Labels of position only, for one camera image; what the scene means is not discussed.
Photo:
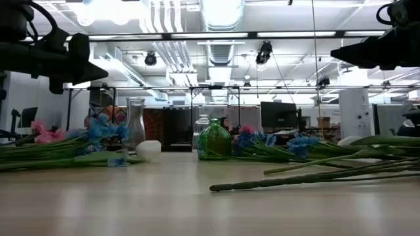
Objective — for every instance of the colourful tapestry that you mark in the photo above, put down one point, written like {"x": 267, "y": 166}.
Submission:
{"x": 115, "y": 111}

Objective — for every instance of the black robot arm with red part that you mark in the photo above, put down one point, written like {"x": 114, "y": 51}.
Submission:
{"x": 13, "y": 114}

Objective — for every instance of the black hanging spotlight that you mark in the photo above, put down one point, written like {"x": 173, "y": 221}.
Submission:
{"x": 264, "y": 54}
{"x": 323, "y": 82}
{"x": 150, "y": 59}

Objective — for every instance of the silver air duct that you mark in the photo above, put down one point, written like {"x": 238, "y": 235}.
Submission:
{"x": 223, "y": 13}

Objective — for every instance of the green glass vase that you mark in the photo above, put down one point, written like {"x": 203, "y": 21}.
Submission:
{"x": 215, "y": 144}

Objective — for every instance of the black aluminium table frame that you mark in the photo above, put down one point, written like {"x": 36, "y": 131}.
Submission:
{"x": 177, "y": 148}

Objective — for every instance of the black partition panel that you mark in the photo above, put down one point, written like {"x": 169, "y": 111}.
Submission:
{"x": 177, "y": 126}

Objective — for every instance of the black metal rig frame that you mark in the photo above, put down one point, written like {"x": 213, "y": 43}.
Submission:
{"x": 192, "y": 108}

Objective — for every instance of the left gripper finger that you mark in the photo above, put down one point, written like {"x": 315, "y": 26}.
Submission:
{"x": 83, "y": 62}

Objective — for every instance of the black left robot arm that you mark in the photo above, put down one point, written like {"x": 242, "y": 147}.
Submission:
{"x": 13, "y": 19}

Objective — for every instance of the orange mandala tapestry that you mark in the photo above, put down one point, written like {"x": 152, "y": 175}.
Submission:
{"x": 152, "y": 126}

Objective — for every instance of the clear ribbed glass jar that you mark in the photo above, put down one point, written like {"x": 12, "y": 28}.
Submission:
{"x": 201, "y": 126}

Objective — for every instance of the black LED light bar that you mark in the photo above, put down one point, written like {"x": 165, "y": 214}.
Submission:
{"x": 252, "y": 34}

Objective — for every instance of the grey partition panel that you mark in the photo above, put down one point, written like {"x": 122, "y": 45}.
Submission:
{"x": 390, "y": 119}

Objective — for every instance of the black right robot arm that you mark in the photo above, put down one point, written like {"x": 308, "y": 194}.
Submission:
{"x": 407, "y": 11}

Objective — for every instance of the cardboard box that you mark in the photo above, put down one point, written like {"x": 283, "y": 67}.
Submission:
{"x": 324, "y": 123}

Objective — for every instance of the small black monitor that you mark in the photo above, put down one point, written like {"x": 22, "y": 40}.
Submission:
{"x": 29, "y": 116}

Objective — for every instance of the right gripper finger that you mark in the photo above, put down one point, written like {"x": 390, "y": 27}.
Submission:
{"x": 370, "y": 52}

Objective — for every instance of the tall clear glass vase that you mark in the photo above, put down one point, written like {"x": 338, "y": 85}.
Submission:
{"x": 134, "y": 131}

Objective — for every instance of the black computer monitor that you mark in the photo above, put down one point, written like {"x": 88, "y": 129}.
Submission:
{"x": 279, "y": 114}

